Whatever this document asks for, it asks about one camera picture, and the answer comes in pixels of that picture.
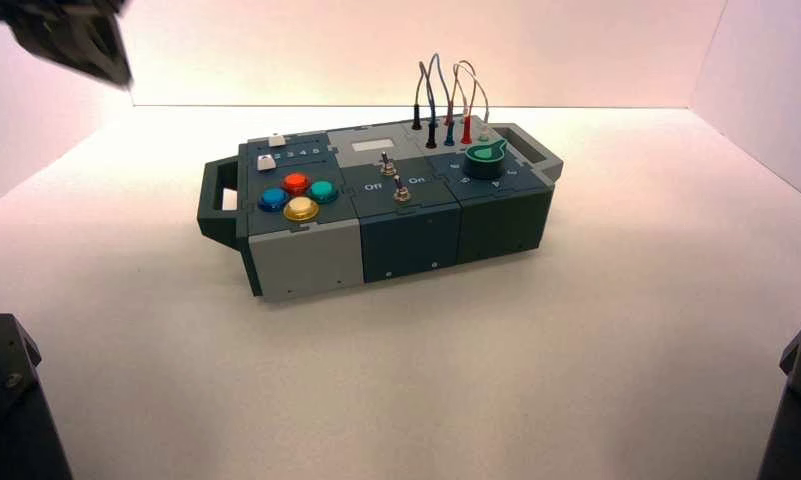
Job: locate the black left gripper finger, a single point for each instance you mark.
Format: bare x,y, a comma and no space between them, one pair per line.
112,30
62,46

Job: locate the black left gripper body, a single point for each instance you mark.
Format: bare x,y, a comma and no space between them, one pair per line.
9,14

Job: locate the white slider knob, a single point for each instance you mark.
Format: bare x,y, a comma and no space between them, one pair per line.
277,140
265,164

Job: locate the blue round push button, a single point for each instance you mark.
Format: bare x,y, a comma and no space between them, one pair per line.
274,199

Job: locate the red round push button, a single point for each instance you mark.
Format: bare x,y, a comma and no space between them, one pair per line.
296,183

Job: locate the yellow round push button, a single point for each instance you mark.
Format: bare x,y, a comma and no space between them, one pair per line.
301,209

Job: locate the green round push button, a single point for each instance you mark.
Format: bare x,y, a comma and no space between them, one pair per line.
322,192

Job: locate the white rectangular display window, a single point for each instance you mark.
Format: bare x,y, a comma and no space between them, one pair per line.
373,146

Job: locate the dark teal grey control box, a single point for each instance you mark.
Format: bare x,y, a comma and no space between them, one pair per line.
400,245

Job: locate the green rotary pointer knob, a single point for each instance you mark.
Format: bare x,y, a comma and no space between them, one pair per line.
485,161

